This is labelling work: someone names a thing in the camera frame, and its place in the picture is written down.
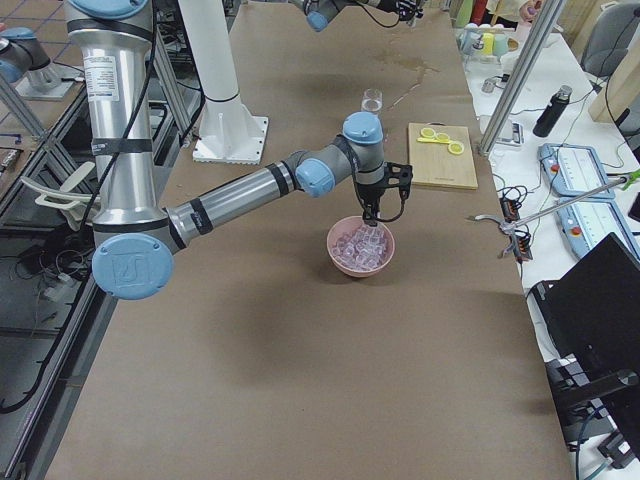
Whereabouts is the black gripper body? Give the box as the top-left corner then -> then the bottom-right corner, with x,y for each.
379,0 -> 423,18
355,181 -> 386,206

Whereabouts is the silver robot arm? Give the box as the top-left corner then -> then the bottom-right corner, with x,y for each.
64,1 -> 391,300
291,0 -> 424,32

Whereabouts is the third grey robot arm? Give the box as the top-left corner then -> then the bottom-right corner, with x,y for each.
1,27 -> 75,101

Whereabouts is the clear ice cubes pile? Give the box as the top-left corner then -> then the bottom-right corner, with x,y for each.
330,224 -> 390,272

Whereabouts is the clear wine glass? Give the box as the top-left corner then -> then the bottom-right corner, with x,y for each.
361,88 -> 383,115

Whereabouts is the pink bowl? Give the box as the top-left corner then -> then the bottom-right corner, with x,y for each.
326,216 -> 395,278

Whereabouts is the bamboo cutting board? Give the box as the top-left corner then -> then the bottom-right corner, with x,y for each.
407,123 -> 478,190

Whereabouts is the yellow plastic knife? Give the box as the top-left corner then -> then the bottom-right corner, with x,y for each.
416,137 -> 451,145

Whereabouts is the lemon slice far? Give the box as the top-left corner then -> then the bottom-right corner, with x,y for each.
447,142 -> 465,155

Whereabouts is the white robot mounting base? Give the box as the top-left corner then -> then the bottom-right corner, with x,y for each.
179,0 -> 269,164

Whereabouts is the black water bottle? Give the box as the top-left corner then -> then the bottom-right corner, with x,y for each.
532,85 -> 573,138

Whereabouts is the blue teach pendant far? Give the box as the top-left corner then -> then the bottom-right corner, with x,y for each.
538,143 -> 609,197

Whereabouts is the blue teach pendant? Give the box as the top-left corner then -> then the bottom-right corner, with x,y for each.
538,143 -> 609,197
556,198 -> 639,259

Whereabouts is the grey office chair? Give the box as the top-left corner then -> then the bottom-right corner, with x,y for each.
580,1 -> 639,77

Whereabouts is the blue teach pendant near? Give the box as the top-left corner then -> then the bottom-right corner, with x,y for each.
556,198 -> 639,259

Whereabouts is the black monitor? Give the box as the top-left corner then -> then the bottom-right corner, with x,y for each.
532,233 -> 639,453

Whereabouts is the metal reacher grabber tool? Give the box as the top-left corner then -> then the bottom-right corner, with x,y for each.
467,170 -> 639,263

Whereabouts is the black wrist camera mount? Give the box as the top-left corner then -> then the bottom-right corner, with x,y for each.
385,162 -> 413,201

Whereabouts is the lemon slice near handle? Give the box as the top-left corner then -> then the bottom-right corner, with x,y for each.
420,127 -> 436,139

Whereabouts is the aluminium frame post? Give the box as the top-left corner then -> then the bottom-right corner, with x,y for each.
478,0 -> 566,157

